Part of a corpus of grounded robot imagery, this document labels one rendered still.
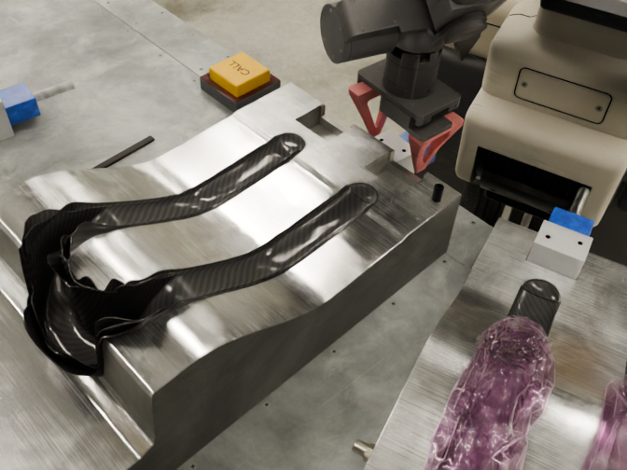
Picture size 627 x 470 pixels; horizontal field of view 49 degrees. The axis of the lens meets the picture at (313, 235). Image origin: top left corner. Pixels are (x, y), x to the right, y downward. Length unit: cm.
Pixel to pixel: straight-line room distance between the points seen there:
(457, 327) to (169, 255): 26
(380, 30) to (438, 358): 30
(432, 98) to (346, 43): 14
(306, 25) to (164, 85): 173
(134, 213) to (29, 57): 49
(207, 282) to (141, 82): 48
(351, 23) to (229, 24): 206
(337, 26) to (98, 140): 39
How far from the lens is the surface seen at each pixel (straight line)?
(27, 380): 64
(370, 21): 66
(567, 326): 69
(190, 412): 58
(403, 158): 81
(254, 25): 270
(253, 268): 64
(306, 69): 246
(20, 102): 95
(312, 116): 81
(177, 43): 110
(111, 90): 101
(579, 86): 96
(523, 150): 99
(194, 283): 60
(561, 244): 71
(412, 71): 73
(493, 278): 70
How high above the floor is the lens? 138
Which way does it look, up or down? 48 degrees down
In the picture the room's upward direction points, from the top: 3 degrees clockwise
